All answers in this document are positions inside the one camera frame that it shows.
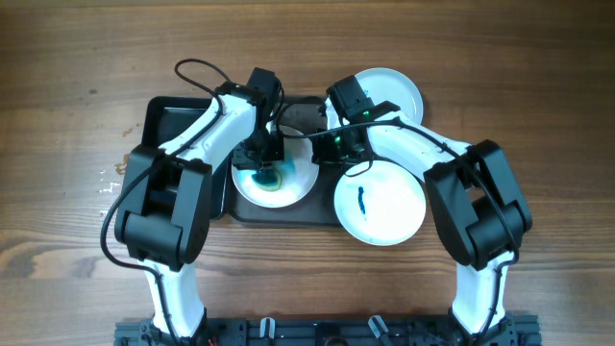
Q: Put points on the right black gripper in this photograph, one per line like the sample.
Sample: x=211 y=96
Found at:
x=322 y=153

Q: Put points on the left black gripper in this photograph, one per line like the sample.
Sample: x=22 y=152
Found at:
x=277 y=153

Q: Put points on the green yellow sponge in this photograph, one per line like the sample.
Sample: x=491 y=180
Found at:
x=268 y=179

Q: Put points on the white plate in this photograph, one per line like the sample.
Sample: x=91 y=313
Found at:
x=296 y=175
x=379 y=203

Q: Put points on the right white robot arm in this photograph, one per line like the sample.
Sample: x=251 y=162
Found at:
x=479 y=211

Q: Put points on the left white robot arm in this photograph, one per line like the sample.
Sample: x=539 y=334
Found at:
x=160 y=221

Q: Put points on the large dark serving tray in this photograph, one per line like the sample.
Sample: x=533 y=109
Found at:
x=316 y=208

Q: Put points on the black water basin tray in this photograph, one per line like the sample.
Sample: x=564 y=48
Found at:
x=166 y=118

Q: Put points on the pale blue plate top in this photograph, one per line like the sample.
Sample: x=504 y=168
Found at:
x=369 y=94

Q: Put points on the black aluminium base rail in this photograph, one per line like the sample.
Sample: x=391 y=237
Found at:
x=418 y=330

